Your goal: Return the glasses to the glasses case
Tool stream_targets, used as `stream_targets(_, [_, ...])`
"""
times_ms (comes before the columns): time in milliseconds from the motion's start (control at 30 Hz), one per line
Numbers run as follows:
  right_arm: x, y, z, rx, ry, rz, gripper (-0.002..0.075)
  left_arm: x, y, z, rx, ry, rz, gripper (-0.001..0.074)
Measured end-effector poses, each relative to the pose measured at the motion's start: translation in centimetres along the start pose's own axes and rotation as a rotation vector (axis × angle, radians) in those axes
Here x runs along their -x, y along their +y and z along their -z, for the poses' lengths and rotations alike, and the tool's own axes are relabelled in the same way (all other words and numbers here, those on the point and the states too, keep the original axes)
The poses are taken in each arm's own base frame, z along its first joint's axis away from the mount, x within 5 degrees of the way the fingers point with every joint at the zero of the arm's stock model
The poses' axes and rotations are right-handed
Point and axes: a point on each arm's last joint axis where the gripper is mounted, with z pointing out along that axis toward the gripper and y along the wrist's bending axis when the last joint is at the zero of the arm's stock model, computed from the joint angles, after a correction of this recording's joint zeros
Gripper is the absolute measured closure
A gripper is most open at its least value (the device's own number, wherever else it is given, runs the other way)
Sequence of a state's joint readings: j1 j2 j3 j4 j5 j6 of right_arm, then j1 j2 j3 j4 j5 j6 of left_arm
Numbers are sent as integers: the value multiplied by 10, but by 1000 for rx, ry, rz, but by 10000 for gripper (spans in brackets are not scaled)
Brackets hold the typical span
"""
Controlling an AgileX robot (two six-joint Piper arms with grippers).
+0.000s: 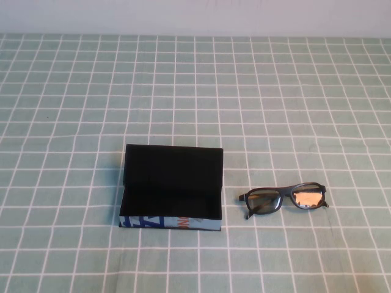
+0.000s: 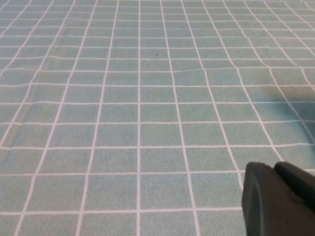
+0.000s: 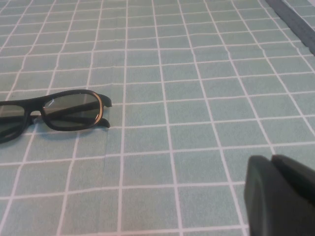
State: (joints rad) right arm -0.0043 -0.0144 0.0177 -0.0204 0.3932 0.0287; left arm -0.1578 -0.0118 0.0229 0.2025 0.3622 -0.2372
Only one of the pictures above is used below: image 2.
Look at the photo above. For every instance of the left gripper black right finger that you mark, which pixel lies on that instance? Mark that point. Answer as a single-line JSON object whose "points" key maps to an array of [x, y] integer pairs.
{"points": [[297, 179]]}

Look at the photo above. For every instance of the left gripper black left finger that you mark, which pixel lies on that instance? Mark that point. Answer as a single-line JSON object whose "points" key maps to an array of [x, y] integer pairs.
{"points": [[265, 209]]}

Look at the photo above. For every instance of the green white-checked tablecloth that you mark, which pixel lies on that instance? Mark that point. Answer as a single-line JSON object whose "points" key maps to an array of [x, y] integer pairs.
{"points": [[123, 110]]}

